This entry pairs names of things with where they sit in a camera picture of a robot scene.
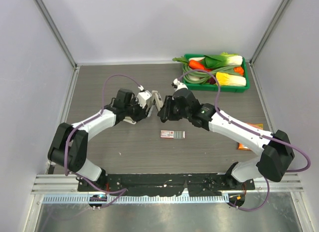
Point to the green long beans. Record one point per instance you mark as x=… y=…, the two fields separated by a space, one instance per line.
x=198 y=77

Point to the white slotted cable duct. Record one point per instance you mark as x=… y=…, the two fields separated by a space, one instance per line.
x=94 y=199

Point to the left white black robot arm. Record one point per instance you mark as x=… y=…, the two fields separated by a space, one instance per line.
x=70 y=142

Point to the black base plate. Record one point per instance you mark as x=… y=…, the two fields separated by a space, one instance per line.
x=165 y=185

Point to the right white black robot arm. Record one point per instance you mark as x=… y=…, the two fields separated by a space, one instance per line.
x=273 y=155

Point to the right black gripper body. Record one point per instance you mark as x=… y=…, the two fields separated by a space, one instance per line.
x=176 y=114

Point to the white green bok choy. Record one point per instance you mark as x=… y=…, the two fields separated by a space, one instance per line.
x=222 y=60

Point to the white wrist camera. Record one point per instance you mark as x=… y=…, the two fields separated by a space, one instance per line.
x=144 y=97
x=177 y=85

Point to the aluminium front rail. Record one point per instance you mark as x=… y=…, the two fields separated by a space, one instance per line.
x=61 y=184

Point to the green plastic tray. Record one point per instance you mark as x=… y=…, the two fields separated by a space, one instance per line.
x=212 y=86

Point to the small orange carrot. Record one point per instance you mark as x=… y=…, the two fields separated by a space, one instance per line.
x=239 y=70

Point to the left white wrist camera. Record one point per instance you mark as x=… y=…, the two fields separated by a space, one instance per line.
x=144 y=97

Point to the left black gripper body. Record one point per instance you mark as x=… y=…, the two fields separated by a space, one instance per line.
x=134 y=111

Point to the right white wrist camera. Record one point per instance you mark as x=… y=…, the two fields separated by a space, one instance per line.
x=177 y=85

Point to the yellow napa cabbage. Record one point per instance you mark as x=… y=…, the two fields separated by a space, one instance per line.
x=225 y=79

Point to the orange candy bag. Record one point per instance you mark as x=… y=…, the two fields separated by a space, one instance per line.
x=243 y=147

